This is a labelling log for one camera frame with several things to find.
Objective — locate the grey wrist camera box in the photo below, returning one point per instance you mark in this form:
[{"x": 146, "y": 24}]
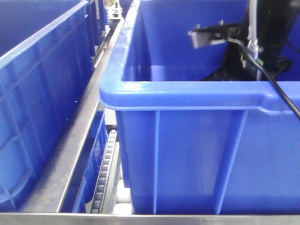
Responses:
[{"x": 211, "y": 35}]

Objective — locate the roller conveyor track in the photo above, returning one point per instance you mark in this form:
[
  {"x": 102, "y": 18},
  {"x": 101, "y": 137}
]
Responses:
[{"x": 104, "y": 173}]

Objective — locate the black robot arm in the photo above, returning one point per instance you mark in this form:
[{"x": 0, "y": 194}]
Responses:
[{"x": 275, "y": 20}]

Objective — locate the blue crate at left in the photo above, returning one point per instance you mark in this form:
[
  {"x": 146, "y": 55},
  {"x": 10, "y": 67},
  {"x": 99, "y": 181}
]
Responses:
[{"x": 45, "y": 67}]

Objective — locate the large blue crate front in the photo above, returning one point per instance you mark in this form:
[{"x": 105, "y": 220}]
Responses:
[{"x": 189, "y": 146}]

